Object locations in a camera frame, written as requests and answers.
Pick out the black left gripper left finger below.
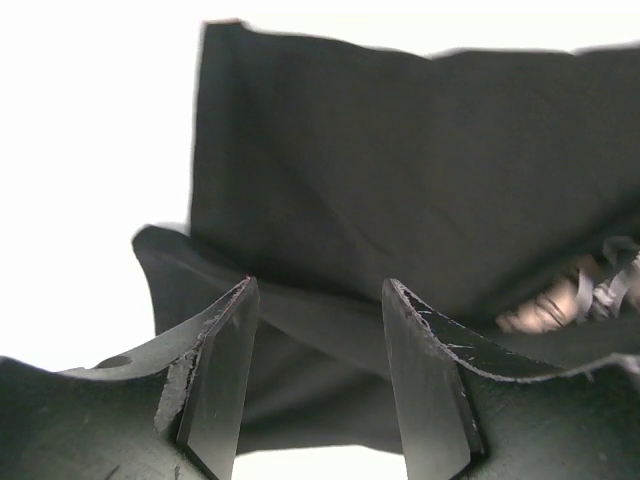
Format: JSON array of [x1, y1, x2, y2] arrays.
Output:
[[1, 278, 259, 479]]

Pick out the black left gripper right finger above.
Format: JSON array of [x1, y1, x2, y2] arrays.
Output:
[[382, 279, 639, 479]]

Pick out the black graphic t-shirt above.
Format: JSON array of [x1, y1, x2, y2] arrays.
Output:
[[132, 23, 639, 454]]

